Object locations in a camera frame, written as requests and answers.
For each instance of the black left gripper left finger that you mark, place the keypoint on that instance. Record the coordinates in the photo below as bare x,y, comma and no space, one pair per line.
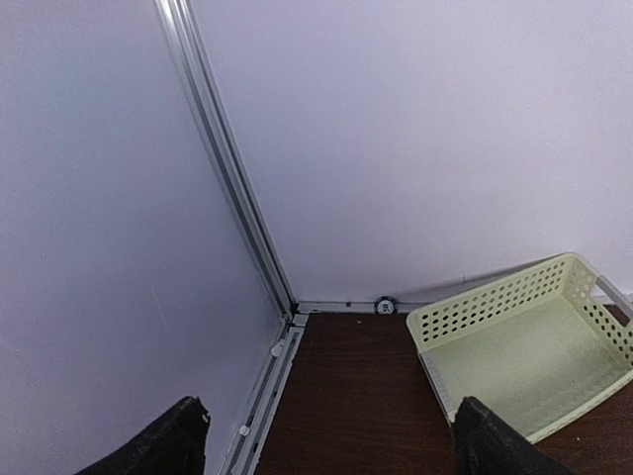
174,443

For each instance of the pale green plastic basket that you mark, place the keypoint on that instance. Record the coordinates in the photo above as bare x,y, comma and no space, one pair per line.
540,347

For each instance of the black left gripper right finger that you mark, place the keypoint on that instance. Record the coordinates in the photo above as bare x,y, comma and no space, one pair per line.
486,444

